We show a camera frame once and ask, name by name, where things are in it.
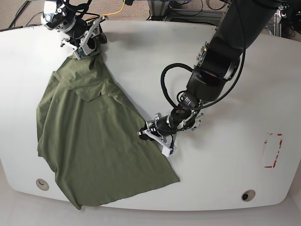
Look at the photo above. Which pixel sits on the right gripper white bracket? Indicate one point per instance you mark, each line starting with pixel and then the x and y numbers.
pixel 84 34

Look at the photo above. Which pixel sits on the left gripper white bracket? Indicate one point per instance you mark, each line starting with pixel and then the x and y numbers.
pixel 160 129

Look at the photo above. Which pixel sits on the olive green t-shirt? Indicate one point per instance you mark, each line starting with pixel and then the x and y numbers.
pixel 87 133

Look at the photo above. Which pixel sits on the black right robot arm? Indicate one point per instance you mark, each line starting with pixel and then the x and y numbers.
pixel 56 12

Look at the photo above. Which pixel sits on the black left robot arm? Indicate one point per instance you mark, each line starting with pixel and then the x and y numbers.
pixel 219 61

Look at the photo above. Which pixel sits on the red tape rectangle marking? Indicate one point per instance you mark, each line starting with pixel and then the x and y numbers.
pixel 272 147

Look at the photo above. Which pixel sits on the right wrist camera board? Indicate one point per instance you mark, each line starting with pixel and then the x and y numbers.
pixel 79 53

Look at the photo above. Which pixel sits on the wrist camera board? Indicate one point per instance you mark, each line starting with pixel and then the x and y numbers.
pixel 79 53
pixel 167 151

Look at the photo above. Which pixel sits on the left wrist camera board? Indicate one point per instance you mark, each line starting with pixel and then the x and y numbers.
pixel 167 151

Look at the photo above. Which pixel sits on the aluminium frame stand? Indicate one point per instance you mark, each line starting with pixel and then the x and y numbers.
pixel 167 10

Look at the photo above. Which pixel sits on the left table cable grommet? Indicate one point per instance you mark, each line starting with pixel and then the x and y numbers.
pixel 42 184

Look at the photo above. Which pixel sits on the table cable grommet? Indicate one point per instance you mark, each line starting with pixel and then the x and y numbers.
pixel 42 184
pixel 248 195

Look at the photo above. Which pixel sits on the right table cable grommet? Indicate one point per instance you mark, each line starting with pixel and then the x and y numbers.
pixel 248 195

